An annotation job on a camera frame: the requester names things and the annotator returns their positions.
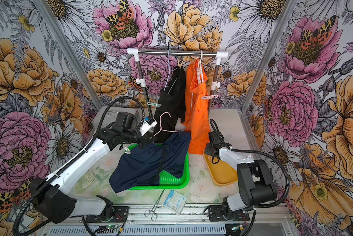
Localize white clothespin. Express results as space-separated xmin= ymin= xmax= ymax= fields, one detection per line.
xmin=124 ymin=147 xmax=131 ymax=154

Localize navy blue shorts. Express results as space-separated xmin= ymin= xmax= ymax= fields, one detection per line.
xmin=109 ymin=131 xmax=191 ymax=193

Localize pink hanger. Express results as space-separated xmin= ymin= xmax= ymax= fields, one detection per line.
xmin=154 ymin=112 xmax=178 ymax=136

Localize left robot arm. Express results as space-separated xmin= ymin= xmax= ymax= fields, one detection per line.
xmin=30 ymin=112 xmax=157 ymax=223

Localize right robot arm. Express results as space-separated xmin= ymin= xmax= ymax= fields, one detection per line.
xmin=204 ymin=131 xmax=277 ymax=221

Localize orange shorts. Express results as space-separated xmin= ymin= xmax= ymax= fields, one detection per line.
xmin=182 ymin=59 xmax=211 ymax=155

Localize black shorts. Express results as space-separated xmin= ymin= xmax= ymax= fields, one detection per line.
xmin=154 ymin=66 xmax=186 ymax=143

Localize blue hanger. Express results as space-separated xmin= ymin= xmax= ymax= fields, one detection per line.
xmin=163 ymin=49 xmax=171 ymax=91

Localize white hanger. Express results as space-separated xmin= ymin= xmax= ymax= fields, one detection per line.
xmin=197 ymin=51 xmax=204 ymax=84

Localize yellow clothespin on black shorts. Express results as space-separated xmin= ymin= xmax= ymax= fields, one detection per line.
xmin=177 ymin=58 xmax=183 ymax=68

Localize yellow plastic tray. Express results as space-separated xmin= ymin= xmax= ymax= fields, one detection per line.
xmin=203 ymin=153 xmax=237 ymax=186

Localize green clothespin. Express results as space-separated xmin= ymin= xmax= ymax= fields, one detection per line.
xmin=147 ymin=102 xmax=161 ymax=107

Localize silver metal case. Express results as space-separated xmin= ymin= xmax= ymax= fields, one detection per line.
xmin=92 ymin=106 xmax=141 ymax=133

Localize green plastic basket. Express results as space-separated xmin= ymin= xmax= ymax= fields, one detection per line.
xmin=128 ymin=145 xmax=189 ymax=190

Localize pink clothespin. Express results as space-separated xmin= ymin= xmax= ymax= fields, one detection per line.
xmin=201 ymin=94 xmax=218 ymax=100

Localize surgical mask packet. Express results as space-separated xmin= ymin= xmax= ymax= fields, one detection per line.
xmin=163 ymin=190 xmax=187 ymax=215

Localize metal surgical scissors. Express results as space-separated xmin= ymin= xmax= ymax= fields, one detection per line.
xmin=144 ymin=190 xmax=165 ymax=221

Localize clothes rack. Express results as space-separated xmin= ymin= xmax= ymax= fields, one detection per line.
xmin=126 ymin=48 xmax=229 ymax=102

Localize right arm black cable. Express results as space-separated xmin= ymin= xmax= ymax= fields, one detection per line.
xmin=209 ymin=119 xmax=290 ymax=208

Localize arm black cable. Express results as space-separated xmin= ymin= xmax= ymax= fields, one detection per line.
xmin=209 ymin=119 xmax=290 ymax=208
xmin=12 ymin=96 xmax=146 ymax=236

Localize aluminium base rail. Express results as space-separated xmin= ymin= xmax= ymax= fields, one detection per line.
xmin=40 ymin=203 xmax=295 ymax=236

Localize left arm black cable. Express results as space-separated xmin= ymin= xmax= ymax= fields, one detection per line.
xmin=12 ymin=96 xmax=146 ymax=236

